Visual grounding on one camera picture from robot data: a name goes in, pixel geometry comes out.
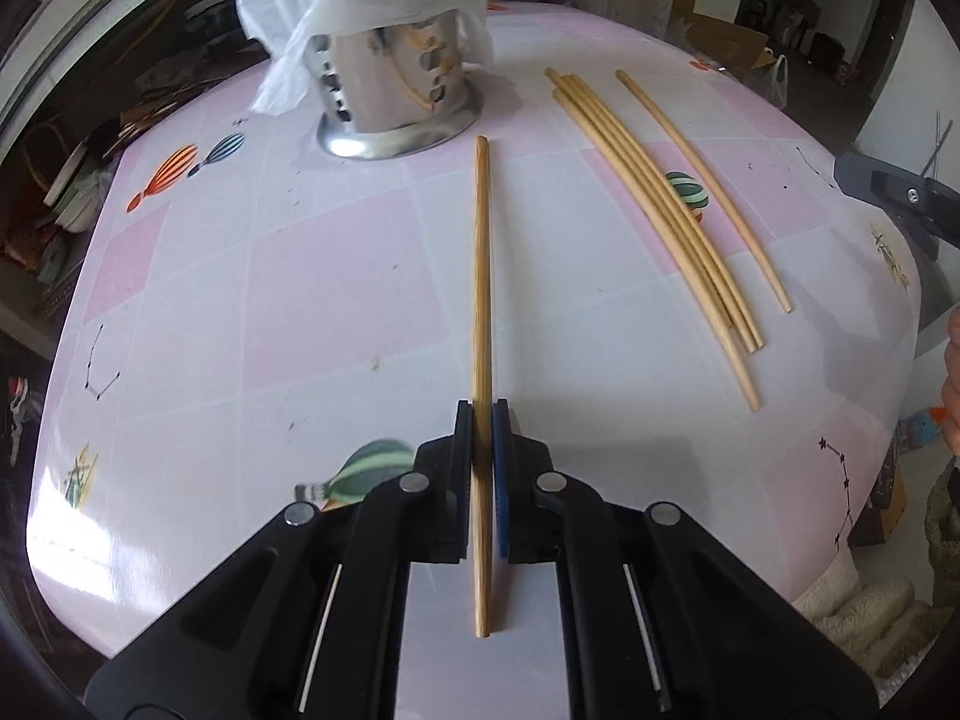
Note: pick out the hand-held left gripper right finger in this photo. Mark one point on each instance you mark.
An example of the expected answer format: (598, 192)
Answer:
(501, 480)

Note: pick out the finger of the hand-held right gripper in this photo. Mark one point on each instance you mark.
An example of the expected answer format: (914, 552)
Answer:
(900, 191)

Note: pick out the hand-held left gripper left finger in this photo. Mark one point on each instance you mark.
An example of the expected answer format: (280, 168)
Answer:
(465, 480)

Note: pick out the wooden chopstick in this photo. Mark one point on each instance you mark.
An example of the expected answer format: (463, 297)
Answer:
(481, 277)
(556, 80)
(756, 337)
(746, 341)
(780, 292)

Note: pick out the bundle of three chopsticks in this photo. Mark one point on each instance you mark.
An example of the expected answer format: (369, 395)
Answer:
(741, 375)

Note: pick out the steel utensil holder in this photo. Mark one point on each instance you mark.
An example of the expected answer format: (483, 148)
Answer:
(390, 82)

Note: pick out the person's right hand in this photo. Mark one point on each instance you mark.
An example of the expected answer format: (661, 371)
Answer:
(954, 390)

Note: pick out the white plastic shopping bag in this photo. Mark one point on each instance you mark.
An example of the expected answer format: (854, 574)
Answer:
(780, 82)

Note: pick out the cardboard box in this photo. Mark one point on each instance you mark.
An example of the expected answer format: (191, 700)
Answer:
(720, 34)

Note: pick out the pink printed tablecloth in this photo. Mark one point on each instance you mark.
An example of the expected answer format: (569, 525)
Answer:
(300, 277)

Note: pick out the white fluffy rug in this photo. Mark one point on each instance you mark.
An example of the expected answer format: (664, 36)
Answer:
(862, 615)

